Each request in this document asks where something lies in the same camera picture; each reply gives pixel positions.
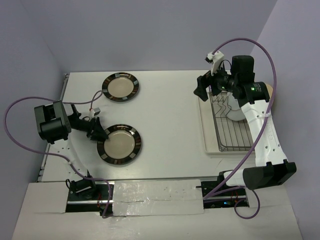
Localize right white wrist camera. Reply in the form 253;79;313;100
205;50;225;76

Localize black rim plate rear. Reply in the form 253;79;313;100
101;72;140;103

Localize red and teal floral plate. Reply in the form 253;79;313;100
226;93;246;122

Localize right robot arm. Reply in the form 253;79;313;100
193;51;297;196

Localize white drain tray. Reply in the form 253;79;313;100
198;98;248;155

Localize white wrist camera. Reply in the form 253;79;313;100
88;107;101;119
205;50;225;76

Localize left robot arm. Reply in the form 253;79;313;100
34;100;109;182

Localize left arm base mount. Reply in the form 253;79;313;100
65;179;114;218

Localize silver tape sheet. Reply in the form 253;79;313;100
112;179;204;217

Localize black rim plate front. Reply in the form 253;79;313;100
96;124;142;166

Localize black rim plate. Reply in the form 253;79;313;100
96;124;142;166
101;72;140;103

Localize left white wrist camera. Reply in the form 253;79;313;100
88;107;101;119

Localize black wire dish rack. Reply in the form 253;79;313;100
209;92;253;153

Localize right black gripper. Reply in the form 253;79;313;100
193;60;238;101

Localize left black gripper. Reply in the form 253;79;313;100
69;117;109;142

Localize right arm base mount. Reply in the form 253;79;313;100
196;180;249;209

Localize beige bird plate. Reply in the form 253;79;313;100
264;83;274;108

